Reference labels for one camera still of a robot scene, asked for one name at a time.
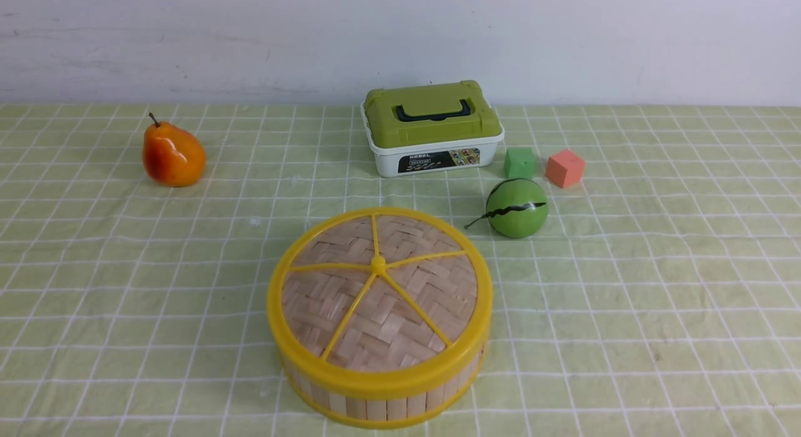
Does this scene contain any yellow woven bamboo steamer lid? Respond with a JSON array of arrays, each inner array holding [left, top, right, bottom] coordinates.
[[267, 208, 492, 401]]

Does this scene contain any bamboo steamer basket yellow rim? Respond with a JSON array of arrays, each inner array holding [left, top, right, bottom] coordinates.
[[280, 342, 490, 429]]

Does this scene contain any green lidded white storage box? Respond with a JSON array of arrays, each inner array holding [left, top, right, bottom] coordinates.
[[359, 80, 504, 178]]

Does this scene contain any green toy watermelon ball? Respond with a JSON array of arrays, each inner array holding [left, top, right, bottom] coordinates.
[[464, 178, 550, 239]]

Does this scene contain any green foam cube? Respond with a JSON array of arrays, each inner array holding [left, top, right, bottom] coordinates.
[[504, 147, 538, 180]]

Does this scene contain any salmon pink foam cube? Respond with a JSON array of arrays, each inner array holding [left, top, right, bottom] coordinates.
[[544, 148, 586, 188]]

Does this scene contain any orange yellow toy pear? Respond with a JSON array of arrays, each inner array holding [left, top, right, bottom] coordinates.
[[141, 112, 207, 188]]

